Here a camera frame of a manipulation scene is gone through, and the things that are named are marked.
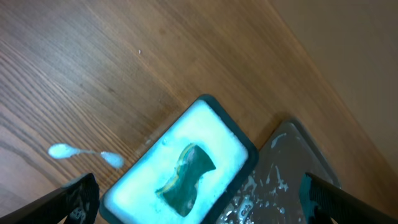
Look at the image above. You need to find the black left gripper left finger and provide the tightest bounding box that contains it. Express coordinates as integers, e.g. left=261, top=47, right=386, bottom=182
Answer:
left=1, top=173, right=100, bottom=224

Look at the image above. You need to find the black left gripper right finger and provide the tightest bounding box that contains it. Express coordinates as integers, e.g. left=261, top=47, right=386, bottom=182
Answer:
left=299, top=172, right=397, bottom=224

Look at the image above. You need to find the green scrubbing sponge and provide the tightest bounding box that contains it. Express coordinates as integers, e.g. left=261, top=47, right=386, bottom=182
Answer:
left=155, top=143, right=216, bottom=217

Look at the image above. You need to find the large dark serving tray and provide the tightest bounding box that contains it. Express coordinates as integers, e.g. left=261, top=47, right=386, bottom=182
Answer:
left=217, top=119, right=341, bottom=223

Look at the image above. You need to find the small tray with soapy foam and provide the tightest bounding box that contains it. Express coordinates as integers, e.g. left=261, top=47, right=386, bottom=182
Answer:
left=99, top=94, right=259, bottom=223

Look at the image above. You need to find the white foam spill on table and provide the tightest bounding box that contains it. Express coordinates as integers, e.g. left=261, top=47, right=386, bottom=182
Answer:
left=47, top=143, right=124, bottom=169

